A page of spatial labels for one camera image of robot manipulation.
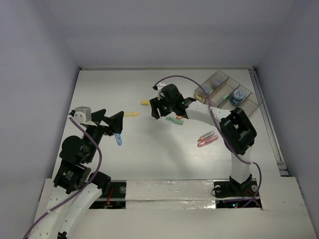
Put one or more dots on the blue lid pin jar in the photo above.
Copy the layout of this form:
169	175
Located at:
237	97

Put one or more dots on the pink highlighter pen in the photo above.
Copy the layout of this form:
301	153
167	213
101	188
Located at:
207	141

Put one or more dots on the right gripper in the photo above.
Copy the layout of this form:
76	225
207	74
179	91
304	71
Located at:
156	103

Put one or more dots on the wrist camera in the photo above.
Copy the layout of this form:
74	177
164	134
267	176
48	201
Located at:
158	88
82	115

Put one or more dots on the grey orange highlighter pen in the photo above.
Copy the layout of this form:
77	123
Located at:
207	135

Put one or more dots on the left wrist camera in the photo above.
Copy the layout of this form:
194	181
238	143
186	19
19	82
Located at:
82	115

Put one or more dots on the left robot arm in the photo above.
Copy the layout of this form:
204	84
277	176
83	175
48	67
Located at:
78	181

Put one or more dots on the yellow highlighter body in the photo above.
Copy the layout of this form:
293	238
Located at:
131	114

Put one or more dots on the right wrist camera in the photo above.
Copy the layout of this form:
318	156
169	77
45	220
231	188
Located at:
158	88

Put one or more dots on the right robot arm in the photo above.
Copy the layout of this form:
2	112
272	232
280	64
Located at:
234	126

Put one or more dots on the paperclip jar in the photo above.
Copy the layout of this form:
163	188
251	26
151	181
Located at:
205	90
216	82

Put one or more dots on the clear compartment organizer tray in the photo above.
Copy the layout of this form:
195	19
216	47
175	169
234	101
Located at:
233	80

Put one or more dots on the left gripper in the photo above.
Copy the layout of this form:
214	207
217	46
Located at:
100	124

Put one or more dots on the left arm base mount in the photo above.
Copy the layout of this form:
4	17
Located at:
115	198

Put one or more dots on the blue highlighter pen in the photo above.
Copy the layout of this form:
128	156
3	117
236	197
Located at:
118	139

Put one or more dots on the yellow marker cap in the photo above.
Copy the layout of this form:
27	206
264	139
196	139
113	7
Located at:
145	103

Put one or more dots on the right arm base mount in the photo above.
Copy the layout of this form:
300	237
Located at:
227	196

